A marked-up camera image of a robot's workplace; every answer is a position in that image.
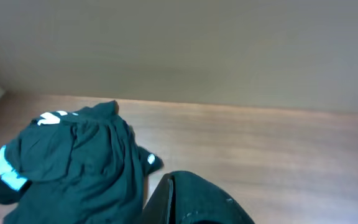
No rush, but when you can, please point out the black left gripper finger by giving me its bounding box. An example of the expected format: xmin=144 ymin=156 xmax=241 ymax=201
xmin=138 ymin=174 xmax=175 ymax=224

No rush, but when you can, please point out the black t-shirt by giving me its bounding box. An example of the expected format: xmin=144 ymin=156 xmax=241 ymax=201
xmin=167 ymin=171 xmax=254 ymax=224

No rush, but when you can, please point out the dark green clothes pile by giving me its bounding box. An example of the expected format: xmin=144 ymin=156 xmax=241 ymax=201
xmin=0 ymin=101 xmax=163 ymax=224

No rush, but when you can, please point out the light blue garment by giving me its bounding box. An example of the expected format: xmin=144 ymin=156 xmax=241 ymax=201
xmin=0 ymin=146 xmax=28 ymax=191

